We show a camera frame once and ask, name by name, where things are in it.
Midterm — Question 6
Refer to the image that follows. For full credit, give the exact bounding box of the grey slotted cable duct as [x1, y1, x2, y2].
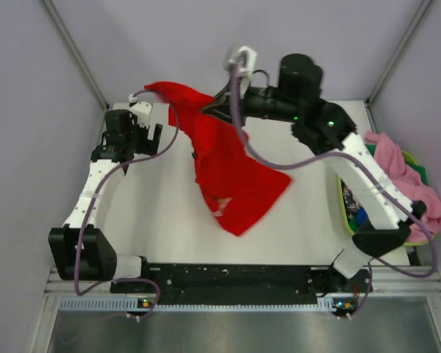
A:
[59, 297, 337, 313]

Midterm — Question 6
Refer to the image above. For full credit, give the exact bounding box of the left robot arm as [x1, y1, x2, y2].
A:
[48, 103, 162, 292]

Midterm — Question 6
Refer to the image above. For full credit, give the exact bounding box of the red t shirt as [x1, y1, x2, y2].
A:
[144, 82, 293, 236]

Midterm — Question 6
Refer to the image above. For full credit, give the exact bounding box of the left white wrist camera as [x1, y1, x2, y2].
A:
[128, 94, 153, 128]

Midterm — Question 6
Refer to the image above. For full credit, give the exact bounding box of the pink t shirt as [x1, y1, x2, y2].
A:
[365, 131, 441, 235]

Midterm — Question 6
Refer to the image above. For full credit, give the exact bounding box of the lime green plastic basket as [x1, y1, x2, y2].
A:
[337, 149, 437, 248]

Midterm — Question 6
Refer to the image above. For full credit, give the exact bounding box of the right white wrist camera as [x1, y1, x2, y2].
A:
[223, 44, 258, 98]

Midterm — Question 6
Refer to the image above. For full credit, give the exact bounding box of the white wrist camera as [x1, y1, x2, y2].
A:
[128, 94, 153, 128]
[223, 44, 258, 98]

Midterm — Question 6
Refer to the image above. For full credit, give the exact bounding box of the green t shirt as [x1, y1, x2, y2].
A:
[365, 144, 428, 185]

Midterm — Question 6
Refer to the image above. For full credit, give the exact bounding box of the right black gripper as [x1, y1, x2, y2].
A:
[201, 74, 301, 130]

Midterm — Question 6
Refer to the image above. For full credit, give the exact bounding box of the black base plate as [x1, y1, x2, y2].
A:
[110, 262, 374, 305]

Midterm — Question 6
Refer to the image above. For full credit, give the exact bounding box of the blue t shirt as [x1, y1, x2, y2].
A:
[354, 207, 368, 227]

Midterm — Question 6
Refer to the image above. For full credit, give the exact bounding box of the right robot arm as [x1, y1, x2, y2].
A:
[202, 46, 426, 291]

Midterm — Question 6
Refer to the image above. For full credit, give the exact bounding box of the dark patterned t shirt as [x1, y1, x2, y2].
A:
[341, 182, 361, 221]

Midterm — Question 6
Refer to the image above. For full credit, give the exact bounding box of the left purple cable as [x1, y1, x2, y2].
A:
[73, 90, 179, 323]

